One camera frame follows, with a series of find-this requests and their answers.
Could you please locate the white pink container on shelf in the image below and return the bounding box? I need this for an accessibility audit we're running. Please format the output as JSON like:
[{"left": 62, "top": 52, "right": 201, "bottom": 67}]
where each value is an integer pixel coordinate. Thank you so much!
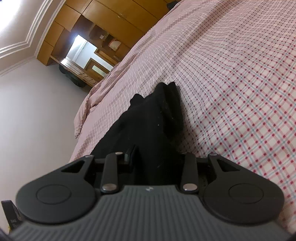
[{"left": 108, "top": 39, "right": 121, "bottom": 51}]

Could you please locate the wooden wardrobe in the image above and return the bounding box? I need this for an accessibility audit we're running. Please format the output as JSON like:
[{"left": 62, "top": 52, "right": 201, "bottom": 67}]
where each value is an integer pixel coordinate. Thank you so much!
[{"left": 36, "top": 0, "right": 176, "bottom": 67}]

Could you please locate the black garment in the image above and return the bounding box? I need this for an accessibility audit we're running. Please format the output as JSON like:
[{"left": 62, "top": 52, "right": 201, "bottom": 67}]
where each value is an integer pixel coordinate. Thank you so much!
[{"left": 91, "top": 82, "right": 184, "bottom": 185}]

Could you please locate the pink checked bed cover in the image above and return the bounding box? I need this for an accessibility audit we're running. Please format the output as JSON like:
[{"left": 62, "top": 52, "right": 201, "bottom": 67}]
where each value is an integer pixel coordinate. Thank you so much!
[{"left": 71, "top": 1, "right": 295, "bottom": 232}]

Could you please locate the ceiling lamp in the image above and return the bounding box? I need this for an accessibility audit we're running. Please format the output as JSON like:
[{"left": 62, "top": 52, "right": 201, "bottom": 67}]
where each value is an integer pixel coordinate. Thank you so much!
[{"left": 0, "top": 0, "right": 23, "bottom": 35}]

